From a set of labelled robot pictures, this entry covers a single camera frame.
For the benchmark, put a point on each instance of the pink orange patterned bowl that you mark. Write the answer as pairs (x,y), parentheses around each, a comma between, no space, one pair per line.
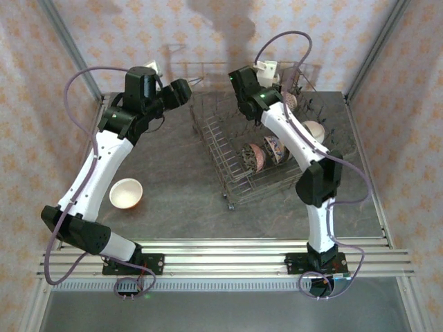
(291,102)

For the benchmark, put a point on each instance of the blue orange patterned bowl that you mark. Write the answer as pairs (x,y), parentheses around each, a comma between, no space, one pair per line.
(275,148)

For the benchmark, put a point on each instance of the plain cream white bowl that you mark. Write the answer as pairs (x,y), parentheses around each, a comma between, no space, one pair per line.
(315,130)

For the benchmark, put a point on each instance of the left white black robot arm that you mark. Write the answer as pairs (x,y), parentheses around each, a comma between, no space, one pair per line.
(93,173)

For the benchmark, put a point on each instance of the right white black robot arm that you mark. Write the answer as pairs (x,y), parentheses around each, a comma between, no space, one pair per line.
(294,131)

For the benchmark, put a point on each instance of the cream bowl orange outside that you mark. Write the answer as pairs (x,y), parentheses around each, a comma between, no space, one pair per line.
(126,193)

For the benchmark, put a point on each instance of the black connector module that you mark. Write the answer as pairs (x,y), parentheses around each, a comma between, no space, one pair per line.
(128,294)

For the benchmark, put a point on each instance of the green circuit board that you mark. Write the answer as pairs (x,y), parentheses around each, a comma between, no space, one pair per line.
(342,275)

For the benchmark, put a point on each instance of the grey metal panel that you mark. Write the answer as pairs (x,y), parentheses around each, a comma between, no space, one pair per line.
(221,311)

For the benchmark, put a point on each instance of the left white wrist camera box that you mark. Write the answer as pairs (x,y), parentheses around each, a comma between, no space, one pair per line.
(154,65)

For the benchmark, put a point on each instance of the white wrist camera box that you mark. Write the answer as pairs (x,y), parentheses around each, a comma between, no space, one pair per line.
(154,65)
(268,71)

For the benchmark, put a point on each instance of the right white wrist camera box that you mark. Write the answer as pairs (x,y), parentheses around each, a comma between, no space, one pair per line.
(268,71)

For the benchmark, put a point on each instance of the aluminium table side rail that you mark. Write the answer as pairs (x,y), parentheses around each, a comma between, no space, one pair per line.
(352,117)
(92,119)

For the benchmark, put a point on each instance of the aluminium corner post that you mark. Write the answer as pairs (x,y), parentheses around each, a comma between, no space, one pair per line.
(378,45)
(71,45)

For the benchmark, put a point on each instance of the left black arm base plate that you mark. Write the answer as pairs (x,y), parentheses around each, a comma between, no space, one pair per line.
(155,263)

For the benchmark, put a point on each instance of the aluminium mounting rail beam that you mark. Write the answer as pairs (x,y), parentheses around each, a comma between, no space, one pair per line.
(221,259)

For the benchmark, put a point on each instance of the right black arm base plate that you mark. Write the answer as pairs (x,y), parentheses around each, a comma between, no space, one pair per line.
(294,264)

